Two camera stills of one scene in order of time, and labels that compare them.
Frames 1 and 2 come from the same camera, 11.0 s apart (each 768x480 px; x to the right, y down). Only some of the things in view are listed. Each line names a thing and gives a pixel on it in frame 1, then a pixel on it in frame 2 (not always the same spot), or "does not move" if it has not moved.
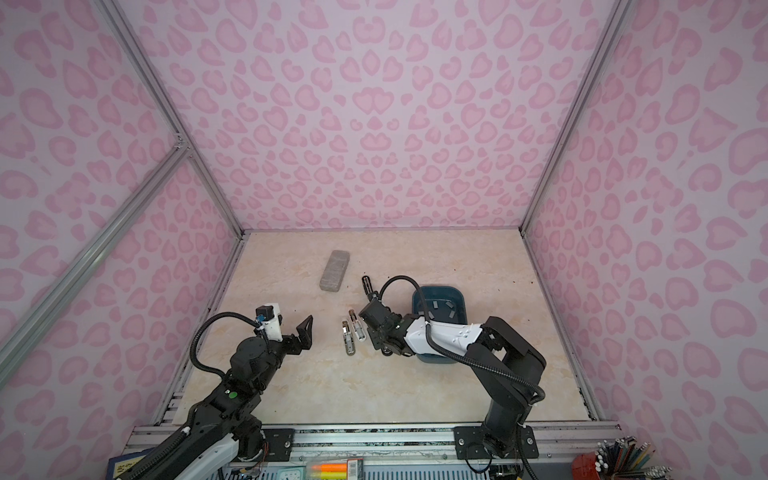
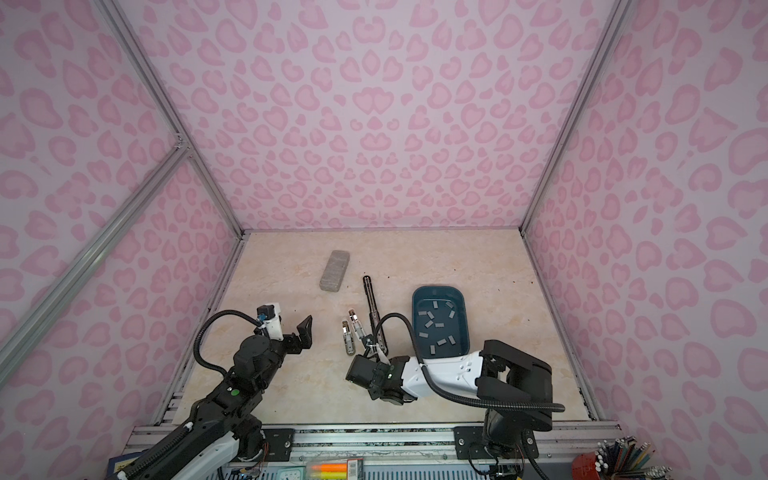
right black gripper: x=372 y=335 -> x=373 y=393
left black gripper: x=304 y=338 does not move
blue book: x=118 y=465 does not move
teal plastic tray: x=444 y=304 does not move
